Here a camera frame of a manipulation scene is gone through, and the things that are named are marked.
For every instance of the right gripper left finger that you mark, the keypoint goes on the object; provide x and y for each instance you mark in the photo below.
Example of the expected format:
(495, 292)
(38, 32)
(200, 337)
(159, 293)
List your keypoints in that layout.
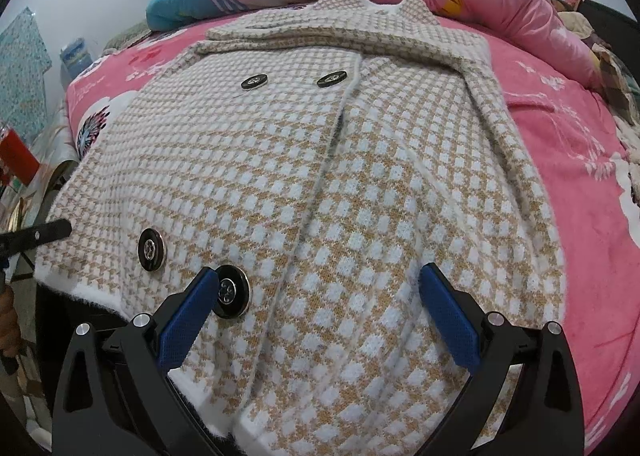
(114, 396)

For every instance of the blue capped water jug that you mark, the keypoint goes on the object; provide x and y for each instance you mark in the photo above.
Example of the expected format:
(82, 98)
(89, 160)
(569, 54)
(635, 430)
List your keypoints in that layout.
(75, 59)

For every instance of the left hand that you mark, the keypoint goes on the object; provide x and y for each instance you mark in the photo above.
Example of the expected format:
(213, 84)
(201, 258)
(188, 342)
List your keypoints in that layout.
(10, 334)

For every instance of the teal floral cloth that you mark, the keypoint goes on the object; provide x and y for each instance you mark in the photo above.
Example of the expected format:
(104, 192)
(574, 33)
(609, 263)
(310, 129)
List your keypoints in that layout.
(24, 61)

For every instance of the red box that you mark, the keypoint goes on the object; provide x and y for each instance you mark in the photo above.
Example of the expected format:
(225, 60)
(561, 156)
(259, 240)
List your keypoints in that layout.
(17, 157)

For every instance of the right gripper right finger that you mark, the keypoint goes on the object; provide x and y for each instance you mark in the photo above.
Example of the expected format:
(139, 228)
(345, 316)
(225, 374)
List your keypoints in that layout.
(544, 416)

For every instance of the pink floral bed sheet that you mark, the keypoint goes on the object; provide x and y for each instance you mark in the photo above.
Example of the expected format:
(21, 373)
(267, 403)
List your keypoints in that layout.
(572, 139)

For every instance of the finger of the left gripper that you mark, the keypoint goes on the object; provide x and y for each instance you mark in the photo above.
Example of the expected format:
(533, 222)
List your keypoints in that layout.
(16, 242)

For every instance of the beige white houndstooth knit coat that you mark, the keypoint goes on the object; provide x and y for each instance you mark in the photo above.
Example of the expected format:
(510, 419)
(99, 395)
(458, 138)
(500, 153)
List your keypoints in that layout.
(329, 152)

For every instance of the pile of clothes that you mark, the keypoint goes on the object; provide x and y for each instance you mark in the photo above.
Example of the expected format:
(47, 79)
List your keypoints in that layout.
(600, 56)

